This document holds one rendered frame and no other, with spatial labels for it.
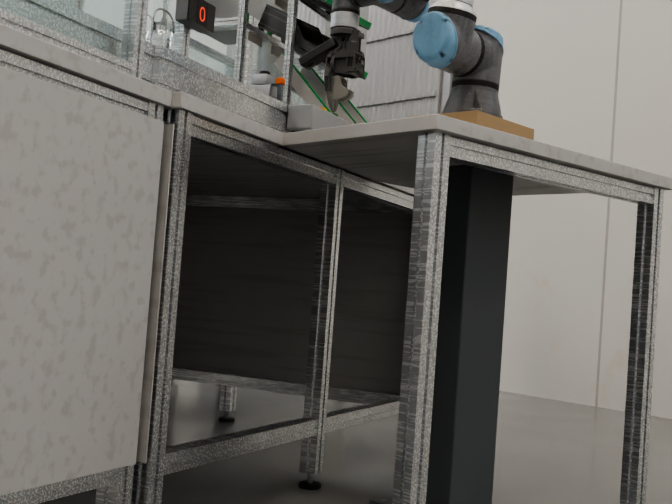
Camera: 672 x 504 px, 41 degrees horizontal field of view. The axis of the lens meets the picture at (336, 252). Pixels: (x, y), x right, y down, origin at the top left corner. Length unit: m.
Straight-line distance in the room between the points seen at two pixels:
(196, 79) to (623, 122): 3.50
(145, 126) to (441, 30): 0.78
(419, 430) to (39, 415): 0.69
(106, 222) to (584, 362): 3.83
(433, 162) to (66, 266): 0.70
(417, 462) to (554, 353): 3.49
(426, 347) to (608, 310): 3.34
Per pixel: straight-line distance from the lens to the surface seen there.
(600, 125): 5.20
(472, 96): 2.24
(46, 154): 1.48
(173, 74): 1.86
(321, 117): 2.28
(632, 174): 2.29
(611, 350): 5.02
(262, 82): 2.51
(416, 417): 1.75
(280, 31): 2.83
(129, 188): 1.64
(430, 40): 2.16
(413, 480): 1.77
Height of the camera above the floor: 0.51
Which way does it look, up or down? 2 degrees up
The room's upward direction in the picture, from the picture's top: 4 degrees clockwise
